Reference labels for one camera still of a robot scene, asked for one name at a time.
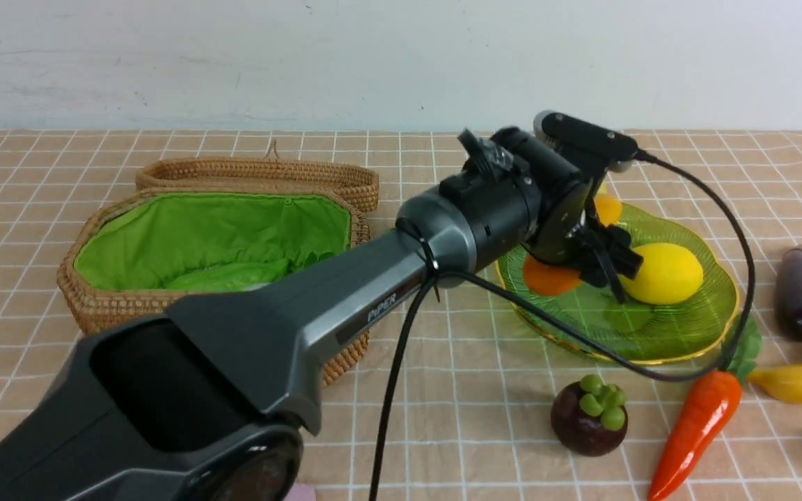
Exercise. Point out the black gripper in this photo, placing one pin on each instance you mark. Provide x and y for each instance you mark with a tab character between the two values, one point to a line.
557	194

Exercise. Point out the yellow lemon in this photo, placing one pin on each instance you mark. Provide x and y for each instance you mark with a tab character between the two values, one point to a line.
670	274

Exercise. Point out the orange yellow mango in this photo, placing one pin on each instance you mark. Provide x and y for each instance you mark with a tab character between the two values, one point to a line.
549	281

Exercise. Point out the dark purple mangosteen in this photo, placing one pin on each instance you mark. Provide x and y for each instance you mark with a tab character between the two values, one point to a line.
589	417

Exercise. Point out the orange carrot green leaves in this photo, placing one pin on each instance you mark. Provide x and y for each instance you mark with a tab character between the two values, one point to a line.
709	406

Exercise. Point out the dark purple eggplant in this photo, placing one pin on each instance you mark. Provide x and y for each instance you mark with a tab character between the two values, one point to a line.
787	294

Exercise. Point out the white radish green leaves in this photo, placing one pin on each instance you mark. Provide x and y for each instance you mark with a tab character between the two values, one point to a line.
303	261

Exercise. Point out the green bitter gourd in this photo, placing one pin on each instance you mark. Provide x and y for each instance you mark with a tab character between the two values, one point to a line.
230	277

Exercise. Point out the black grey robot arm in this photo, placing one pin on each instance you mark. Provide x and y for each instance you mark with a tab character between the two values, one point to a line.
205	400

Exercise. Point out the green glass leaf plate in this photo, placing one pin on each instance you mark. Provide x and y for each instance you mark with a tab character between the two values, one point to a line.
644	334

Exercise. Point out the woven rattan basket lid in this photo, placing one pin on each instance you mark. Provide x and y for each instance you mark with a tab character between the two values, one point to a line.
357	185

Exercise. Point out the pink foam block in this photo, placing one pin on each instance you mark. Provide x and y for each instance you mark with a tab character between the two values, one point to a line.
301	492

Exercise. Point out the woven rattan basket green lining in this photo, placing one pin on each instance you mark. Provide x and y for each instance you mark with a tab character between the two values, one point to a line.
115	270

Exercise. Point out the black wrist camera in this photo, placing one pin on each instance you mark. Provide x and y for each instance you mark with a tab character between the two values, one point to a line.
590	147

